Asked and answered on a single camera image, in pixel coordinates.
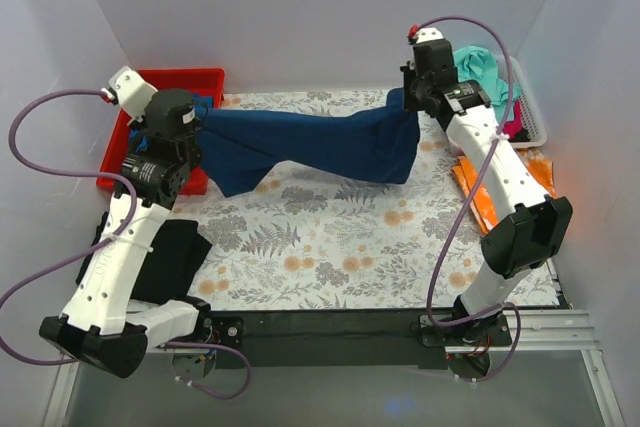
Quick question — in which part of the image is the dark blue t shirt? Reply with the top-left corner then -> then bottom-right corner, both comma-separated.
196,88 -> 420,197

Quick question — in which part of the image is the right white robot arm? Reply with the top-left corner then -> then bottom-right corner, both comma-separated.
401,28 -> 573,345

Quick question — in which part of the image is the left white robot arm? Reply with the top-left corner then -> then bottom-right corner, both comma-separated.
39,89 -> 213,378

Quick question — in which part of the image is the blue shirt in red bin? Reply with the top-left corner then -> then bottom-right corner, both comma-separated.
128,90 -> 214,153

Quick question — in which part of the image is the teal t shirt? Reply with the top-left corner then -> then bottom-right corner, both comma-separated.
453,46 -> 509,109

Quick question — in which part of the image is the red plastic bin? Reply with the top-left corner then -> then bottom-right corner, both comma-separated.
100,68 -> 225,196

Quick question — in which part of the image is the white plastic basket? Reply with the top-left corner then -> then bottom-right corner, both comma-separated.
511,57 -> 548,150

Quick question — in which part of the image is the magenta shirt in basket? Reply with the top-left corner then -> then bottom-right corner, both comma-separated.
503,100 -> 530,143

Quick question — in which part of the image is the black folded shirt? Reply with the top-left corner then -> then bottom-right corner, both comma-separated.
75,211 -> 214,306

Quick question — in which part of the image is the orange tie-dye folded shirt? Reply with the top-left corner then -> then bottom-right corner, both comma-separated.
451,152 -> 555,236

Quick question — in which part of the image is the floral table mat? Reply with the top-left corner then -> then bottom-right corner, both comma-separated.
94,89 -> 561,312

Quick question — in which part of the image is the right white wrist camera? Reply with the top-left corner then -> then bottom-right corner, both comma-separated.
407,25 -> 445,48

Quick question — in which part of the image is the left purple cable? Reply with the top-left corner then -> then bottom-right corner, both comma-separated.
0,88 -> 253,401

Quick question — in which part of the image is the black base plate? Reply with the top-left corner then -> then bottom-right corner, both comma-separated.
205,308 -> 515,370

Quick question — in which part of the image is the aluminium mounting rail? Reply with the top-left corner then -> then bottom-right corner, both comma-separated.
44,309 -> 623,426

